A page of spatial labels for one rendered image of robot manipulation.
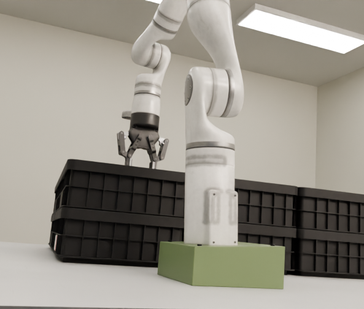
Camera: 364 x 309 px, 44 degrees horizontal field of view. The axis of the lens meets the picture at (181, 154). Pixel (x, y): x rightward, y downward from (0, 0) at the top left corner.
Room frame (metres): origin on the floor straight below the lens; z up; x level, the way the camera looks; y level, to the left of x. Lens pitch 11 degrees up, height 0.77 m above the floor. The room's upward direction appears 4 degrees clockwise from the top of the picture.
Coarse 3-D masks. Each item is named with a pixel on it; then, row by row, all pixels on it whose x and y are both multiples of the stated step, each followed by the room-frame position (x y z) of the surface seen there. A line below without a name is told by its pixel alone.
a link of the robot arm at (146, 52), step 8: (152, 24) 1.06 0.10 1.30; (144, 32) 1.09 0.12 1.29; (152, 32) 1.07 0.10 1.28; (160, 32) 1.06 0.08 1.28; (168, 32) 1.06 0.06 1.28; (176, 32) 1.08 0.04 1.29; (136, 40) 1.11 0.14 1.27; (144, 40) 1.08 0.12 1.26; (152, 40) 1.07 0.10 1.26; (136, 48) 1.10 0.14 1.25; (144, 48) 1.08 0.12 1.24; (152, 48) 1.10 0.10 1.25; (160, 48) 1.11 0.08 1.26; (136, 56) 1.10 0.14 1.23; (144, 56) 1.10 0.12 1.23; (152, 56) 1.11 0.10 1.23; (160, 56) 1.12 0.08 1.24; (144, 64) 1.12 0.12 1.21; (152, 64) 1.13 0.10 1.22
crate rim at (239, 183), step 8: (240, 184) 1.12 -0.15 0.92; (248, 184) 1.13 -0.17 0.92; (256, 184) 1.14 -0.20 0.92; (264, 184) 1.14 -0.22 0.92; (272, 184) 1.15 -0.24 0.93; (280, 184) 1.16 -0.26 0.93; (272, 192) 1.15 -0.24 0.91; (280, 192) 1.16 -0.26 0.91; (288, 192) 1.16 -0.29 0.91; (296, 192) 1.17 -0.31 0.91
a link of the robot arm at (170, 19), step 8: (168, 0) 1.02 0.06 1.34; (176, 0) 1.01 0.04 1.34; (184, 0) 1.01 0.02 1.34; (160, 8) 1.03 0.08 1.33; (168, 8) 1.02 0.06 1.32; (176, 8) 1.02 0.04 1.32; (184, 8) 1.02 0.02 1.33; (160, 16) 1.04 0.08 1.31; (168, 16) 1.03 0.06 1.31; (176, 16) 1.03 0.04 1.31; (184, 16) 1.05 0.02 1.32; (160, 24) 1.05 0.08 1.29; (168, 24) 1.04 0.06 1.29; (176, 24) 1.05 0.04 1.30
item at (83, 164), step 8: (72, 160) 1.01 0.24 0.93; (80, 160) 1.01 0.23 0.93; (64, 168) 1.10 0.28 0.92; (72, 168) 1.01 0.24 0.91; (80, 168) 1.01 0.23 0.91; (88, 168) 1.02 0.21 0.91; (96, 168) 1.02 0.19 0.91; (104, 168) 1.03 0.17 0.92; (112, 168) 1.03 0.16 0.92; (120, 168) 1.04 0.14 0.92; (128, 168) 1.04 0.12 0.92; (136, 168) 1.05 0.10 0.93; (144, 168) 1.05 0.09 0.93; (64, 176) 1.23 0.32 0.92; (136, 176) 1.05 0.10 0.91; (144, 176) 1.05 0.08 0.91; (152, 176) 1.06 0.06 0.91; (160, 176) 1.06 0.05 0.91; (168, 176) 1.07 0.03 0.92; (176, 176) 1.08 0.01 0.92; (184, 176) 1.08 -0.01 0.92
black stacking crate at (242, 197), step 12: (240, 192) 1.14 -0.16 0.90; (252, 192) 1.15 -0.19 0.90; (264, 192) 1.16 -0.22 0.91; (240, 204) 1.14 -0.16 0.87; (252, 204) 1.14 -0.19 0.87; (264, 204) 1.16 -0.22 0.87; (276, 204) 1.17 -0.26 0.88; (288, 204) 1.18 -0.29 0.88; (240, 216) 1.14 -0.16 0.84; (252, 216) 1.15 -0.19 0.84; (264, 216) 1.16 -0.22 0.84; (276, 216) 1.17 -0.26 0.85; (288, 216) 1.18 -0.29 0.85
